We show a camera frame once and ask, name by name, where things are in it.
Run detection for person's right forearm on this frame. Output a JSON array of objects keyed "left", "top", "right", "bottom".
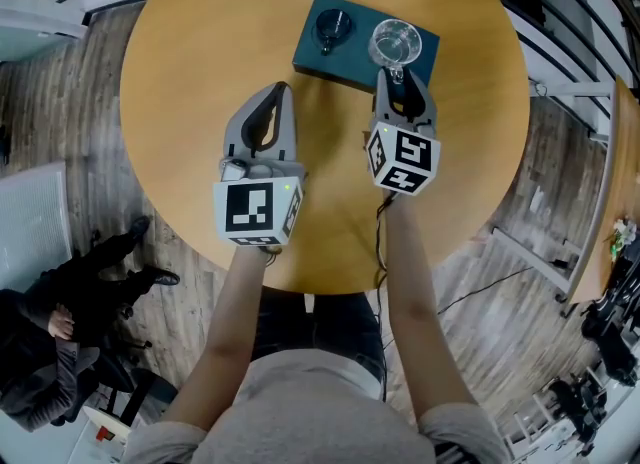
[{"left": 384, "top": 196, "right": 479, "bottom": 423}]

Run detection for person's grey shirt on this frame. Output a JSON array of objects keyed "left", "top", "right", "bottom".
[{"left": 122, "top": 349, "right": 509, "bottom": 464}]

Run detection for round wooden table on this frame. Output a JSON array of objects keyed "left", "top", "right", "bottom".
[{"left": 118, "top": 0, "right": 531, "bottom": 296}]

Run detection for white panel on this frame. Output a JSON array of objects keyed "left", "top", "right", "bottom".
[{"left": 0, "top": 161, "right": 74, "bottom": 293}]

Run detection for small round white table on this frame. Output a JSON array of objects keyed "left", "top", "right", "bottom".
[{"left": 64, "top": 404, "right": 134, "bottom": 464}]

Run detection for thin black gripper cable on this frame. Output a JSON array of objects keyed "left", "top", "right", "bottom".
[{"left": 373, "top": 191, "right": 390, "bottom": 403}]

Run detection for rectangular wooden desk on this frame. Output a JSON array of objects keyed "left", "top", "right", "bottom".
[{"left": 492, "top": 74, "right": 640, "bottom": 306}]

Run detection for person's dark trousers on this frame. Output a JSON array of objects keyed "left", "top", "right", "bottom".
[{"left": 249, "top": 286, "right": 389, "bottom": 398}]

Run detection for black office chair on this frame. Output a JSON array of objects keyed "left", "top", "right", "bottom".
[{"left": 49, "top": 341, "right": 179, "bottom": 428}]

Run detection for clear glass cup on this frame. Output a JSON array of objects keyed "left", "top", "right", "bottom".
[{"left": 368, "top": 18, "right": 424, "bottom": 86}]

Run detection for black swivel chair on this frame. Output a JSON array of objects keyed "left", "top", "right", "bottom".
[{"left": 579, "top": 296, "right": 640, "bottom": 388}]

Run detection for small flower bunch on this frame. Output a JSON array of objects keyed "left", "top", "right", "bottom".
[{"left": 607, "top": 219, "right": 639, "bottom": 258}]

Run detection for dark teal tray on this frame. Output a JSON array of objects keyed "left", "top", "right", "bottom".
[{"left": 292, "top": 0, "right": 441, "bottom": 98}]

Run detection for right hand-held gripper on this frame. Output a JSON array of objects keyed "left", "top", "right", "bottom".
[{"left": 366, "top": 67, "right": 442, "bottom": 197}]

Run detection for black floor cable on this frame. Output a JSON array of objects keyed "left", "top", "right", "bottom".
[{"left": 437, "top": 265, "right": 536, "bottom": 314}]

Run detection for dark glass cup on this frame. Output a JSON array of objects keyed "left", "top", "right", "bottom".
[{"left": 314, "top": 8, "right": 354, "bottom": 57}]

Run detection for person's left forearm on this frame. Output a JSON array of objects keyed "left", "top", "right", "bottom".
[{"left": 162, "top": 246, "right": 269, "bottom": 426}]

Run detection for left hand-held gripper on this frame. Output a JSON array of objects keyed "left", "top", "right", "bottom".
[{"left": 213, "top": 81, "right": 307, "bottom": 248}]

